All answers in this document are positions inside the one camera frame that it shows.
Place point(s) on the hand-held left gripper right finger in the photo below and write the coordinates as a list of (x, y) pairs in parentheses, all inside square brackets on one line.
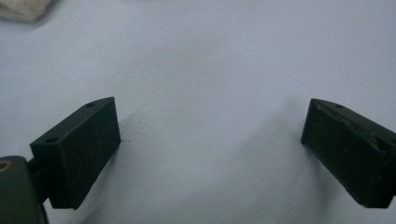
[(345, 155)]

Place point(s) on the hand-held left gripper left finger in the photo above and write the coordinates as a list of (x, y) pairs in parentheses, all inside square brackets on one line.
[(77, 149)]

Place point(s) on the cream fleece glove with bear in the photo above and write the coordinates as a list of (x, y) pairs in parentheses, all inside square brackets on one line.
[(21, 9)]

